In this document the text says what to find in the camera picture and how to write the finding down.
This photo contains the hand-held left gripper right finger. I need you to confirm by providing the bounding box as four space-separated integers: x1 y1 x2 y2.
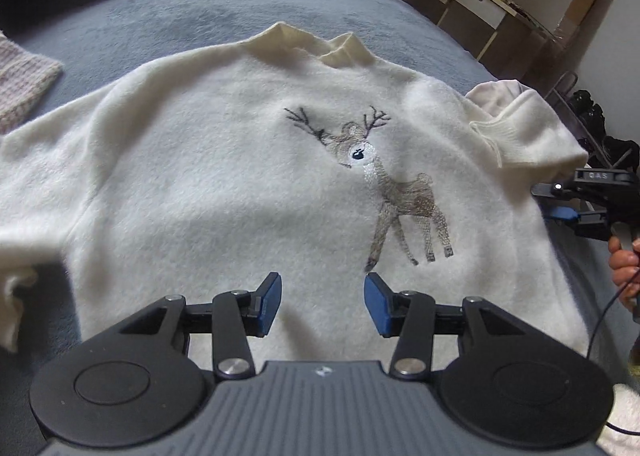
364 272 526 381

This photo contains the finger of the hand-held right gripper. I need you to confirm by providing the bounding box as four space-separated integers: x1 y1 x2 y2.
547 208 612 237
531 180 581 200

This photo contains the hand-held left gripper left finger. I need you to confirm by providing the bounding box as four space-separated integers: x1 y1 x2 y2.
120 272 283 382

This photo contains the cream deer sweater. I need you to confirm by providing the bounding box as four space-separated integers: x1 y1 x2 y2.
0 22 591 367

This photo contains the person's right hand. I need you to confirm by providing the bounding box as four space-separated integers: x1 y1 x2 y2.
607 235 640 309

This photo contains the metal shoe rack with shoes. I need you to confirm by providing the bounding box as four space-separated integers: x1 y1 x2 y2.
545 71 640 172

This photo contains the beige folded garment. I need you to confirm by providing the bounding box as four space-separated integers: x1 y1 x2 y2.
465 78 523 119

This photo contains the wooden desk with white drawer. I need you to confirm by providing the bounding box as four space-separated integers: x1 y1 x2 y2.
400 0 558 62

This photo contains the grey-blue bed blanket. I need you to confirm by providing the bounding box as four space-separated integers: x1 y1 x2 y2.
0 0 640 456

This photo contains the pink checked knit garment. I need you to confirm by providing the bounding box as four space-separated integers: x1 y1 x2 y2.
0 33 64 134

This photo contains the black cable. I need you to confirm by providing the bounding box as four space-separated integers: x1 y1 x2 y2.
585 276 640 434

